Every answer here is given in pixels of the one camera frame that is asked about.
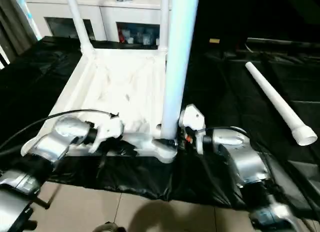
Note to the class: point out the white plastic table top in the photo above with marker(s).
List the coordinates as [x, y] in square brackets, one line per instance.
[112, 66]

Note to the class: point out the white plastic table leg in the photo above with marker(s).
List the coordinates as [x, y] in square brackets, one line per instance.
[165, 24]
[180, 54]
[80, 24]
[270, 91]

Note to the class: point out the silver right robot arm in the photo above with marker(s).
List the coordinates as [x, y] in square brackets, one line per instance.
[247, 161]

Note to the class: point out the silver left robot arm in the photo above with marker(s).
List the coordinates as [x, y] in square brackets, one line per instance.
[50, 144]

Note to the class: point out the black glossy mat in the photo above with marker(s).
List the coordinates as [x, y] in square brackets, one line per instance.
[237, 91]

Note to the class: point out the dark robot torso part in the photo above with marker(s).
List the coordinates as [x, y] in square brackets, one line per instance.
[111, 227]

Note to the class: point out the small tan label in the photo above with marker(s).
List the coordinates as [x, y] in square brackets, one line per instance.
[214, 40]

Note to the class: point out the white cabinet with glass doors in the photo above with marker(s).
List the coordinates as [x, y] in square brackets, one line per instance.
[105, 21]

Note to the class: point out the grey curtain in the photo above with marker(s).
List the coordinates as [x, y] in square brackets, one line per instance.
[15, 29]

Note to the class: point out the light blue plastic wrap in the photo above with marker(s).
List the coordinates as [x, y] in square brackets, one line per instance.
[31, 16]

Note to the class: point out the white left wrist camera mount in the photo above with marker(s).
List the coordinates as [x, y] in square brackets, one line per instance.
[110, 128]

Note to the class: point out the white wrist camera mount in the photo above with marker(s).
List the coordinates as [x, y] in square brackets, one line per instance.
[193, 116]
[110, 128]

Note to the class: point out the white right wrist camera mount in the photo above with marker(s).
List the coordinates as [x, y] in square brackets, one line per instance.
[193, 116]

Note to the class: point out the black folding table frame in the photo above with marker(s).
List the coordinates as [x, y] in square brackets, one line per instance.
[53, 194]

